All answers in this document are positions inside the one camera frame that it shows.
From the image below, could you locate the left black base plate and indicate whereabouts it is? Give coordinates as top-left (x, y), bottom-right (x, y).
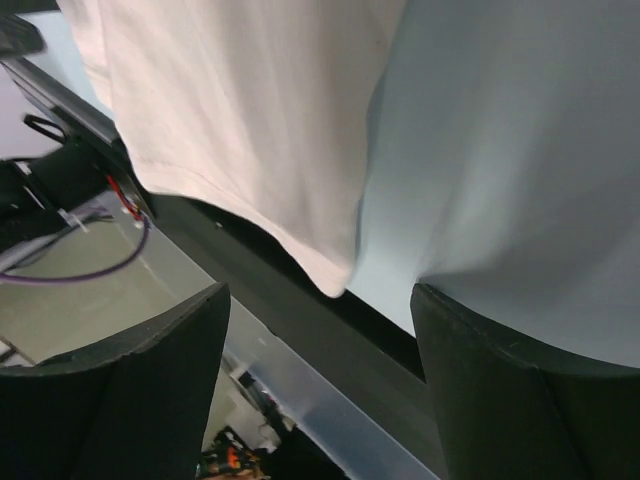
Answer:
top-left (1, 141), bottom-right (153, 252)

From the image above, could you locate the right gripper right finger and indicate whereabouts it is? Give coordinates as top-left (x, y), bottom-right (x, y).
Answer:
top-left (410, 284), bottom-right (639, 479)

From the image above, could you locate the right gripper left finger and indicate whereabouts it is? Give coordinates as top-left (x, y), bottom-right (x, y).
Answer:
top-left (1, 283), bottom-right (231, 479)

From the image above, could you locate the white and green t-shirt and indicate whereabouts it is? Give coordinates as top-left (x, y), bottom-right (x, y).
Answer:
top-left (59, 1), bottom-right (404, 297)

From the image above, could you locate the aluminium front rail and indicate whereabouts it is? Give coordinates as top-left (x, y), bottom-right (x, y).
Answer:
top-left (1, 59), bottom-right (126, 153)

